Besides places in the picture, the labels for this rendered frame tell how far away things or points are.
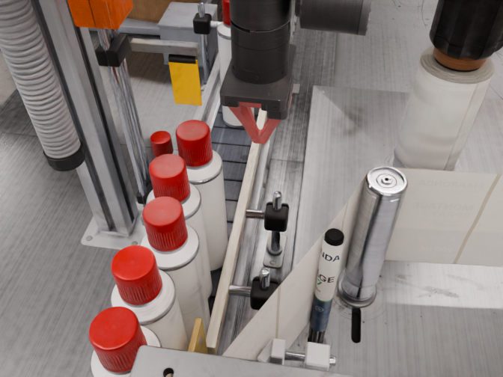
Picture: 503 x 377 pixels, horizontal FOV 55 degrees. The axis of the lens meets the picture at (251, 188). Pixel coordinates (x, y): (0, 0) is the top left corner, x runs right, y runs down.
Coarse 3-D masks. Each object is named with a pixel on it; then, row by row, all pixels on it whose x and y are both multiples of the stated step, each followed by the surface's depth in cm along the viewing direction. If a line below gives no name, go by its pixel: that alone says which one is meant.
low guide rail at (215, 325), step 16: (256, 144) 70; (256, 160) 68; (240, 192) 64; (240, 208) 62; (240, 224) 60; (240, 240) 60; (224, 272) 55; (224, 288) 54; (224, 304) 52; (208, 336) 50; (208, 352) 50
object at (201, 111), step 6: (216, 60) 77; (216, 66) 76; (216, 72) 75; (210, 78) 74; (216, 78) 74; (210, 84) 72; (216, 84) 74; (204, 90) 71; (210, 90) 71; (204, 96) 70; (210, 96) 71; (204, 102) 69; (198, 108) 68; (204, 108) 68; (198, 114) 67; (204, 114) 68
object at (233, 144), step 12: (216, 120) 80; (216, 132) 77; (228, 132) 77; (240, 132) 77; (216, 144) 75; (228, 144) 76; (240, 144) 75; (228, 156) 74; (240, 156) 74; (228, 168) 72; (240, 168) 72; (228, 180) 70; (240, 180) 70; (228, 192) 68; (228, 204) 67; (228, 216) 65; (228, 228) 64; (228, 240) 63; (216, 276) 59; (216, 288) 58
